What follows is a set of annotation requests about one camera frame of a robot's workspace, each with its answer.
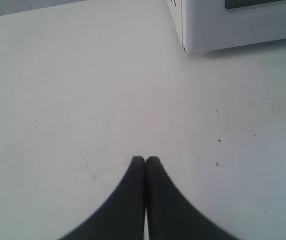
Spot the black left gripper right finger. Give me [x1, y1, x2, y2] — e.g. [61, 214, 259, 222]
[146, 156, 236, 240]

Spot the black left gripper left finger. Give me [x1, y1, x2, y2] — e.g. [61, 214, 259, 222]
[63, 156, 146, 240]

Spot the white microwave oven body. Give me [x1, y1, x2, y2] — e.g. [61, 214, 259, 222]
[166, 0, 286, 54]

